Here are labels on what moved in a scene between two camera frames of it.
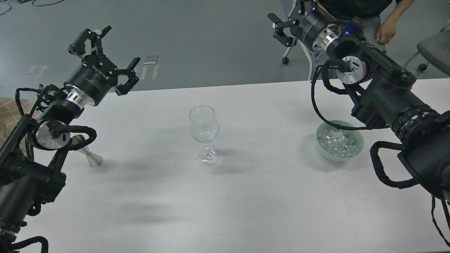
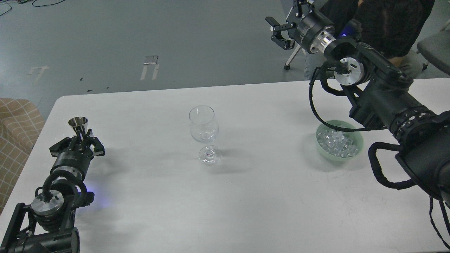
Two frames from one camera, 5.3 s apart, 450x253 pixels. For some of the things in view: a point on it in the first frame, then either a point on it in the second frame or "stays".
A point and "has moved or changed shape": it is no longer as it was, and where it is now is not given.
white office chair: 285,59 to 287,66
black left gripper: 89,83 to 77,162
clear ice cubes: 336,143 stays
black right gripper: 315,28 stays
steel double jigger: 95,160 has moved or changed shape
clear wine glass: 205,128 stays
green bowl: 337,144 stays
